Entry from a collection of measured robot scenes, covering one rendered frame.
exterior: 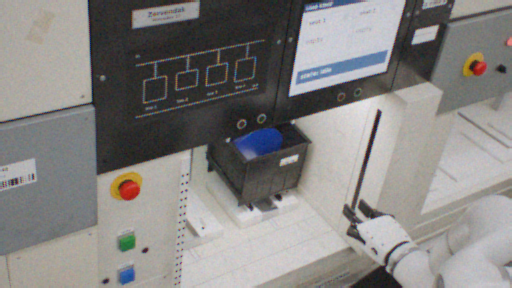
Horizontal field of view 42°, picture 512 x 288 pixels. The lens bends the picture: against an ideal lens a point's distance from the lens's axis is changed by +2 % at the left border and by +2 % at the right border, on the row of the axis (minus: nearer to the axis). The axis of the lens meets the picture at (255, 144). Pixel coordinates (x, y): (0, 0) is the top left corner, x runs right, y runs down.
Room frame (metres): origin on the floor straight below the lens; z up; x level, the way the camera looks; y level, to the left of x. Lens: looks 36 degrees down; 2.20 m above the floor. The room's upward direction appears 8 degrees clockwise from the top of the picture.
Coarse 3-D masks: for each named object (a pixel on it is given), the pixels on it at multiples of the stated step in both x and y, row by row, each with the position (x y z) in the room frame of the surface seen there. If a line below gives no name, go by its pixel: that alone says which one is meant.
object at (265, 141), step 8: (248, 136) 1.52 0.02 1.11; (256, 136) 1.54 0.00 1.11; (264, 136) 1.55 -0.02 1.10; (272, 136) 1.57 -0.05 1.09; (280, 136) 1.59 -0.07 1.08; (240, 144) 1.50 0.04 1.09; (248, 144) 1.52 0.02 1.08; (256, 144) 1.54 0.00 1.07; (264, 144) 1.56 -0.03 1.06; (272, 144) 1.58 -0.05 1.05; (280, 144) 1.60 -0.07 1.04; (248, 152) 1.53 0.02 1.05; (256, 152) 1.55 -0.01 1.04; (264, 152) 1.57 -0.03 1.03
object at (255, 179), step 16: (288, 128) 1.60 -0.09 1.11; (208, 144) 1.56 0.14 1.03; (224, 144) 1.49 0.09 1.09; (288, 144) 1.58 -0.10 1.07; (304, 144) 1.52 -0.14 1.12; (208, 160) 1.55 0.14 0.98; (224, 160) 1.48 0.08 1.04; (240, 160) 1.41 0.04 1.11; (256, 160) 1.42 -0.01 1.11; (272, 160) 1.45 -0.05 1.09; (288, 160) 1.49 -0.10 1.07; (224, 176) 1.47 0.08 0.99; (240, 176) 1.41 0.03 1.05; (256, 176) 1.43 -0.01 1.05; (272, 176) 1.46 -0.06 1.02; (288, 176) 1.50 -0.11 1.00; (240, 192) 1.41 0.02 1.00; (256, 192) 1.44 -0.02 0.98; (272, 192) 1.48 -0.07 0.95
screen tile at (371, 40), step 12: (396, 0) 1.34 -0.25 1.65; (360, 12) 1.28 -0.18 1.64; (372, 12) 1.30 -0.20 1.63; (384, 12) 1.32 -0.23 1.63; (396, 12) 1.35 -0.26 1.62; (360, 24) 1.29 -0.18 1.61; (360, 36) 1.29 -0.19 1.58; (372, 36) 1.31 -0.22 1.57; (384, 36) 1.34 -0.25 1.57; (360, 48) 1.30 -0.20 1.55; (372, 48) 1.32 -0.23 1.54
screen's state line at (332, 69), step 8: (360, 56) 1.30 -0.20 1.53; (368, 56) 1.32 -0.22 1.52; (376, 56) 1.33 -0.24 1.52; (384, 56) 1.35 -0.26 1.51; (328, 64) 1.24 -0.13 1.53; (336, 64) 1.26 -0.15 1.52; (344, 64) 1.27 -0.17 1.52; (352, 64) 1.29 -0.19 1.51; (360, 64) 1.30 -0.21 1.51; (368, 64) 1.32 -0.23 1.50; (376, 64) 1.34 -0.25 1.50; (304, 72) 1.21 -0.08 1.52; (312, 72) 1.22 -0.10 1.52; (320, 72) 1.23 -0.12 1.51; (328, 72) 1.25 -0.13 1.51; (336, 72) 1.26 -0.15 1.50; (344, 72) 1.28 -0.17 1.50; (296, 80) 1.19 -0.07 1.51; (304, 80) 1.21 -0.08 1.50; (312, 80) 1.22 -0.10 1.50
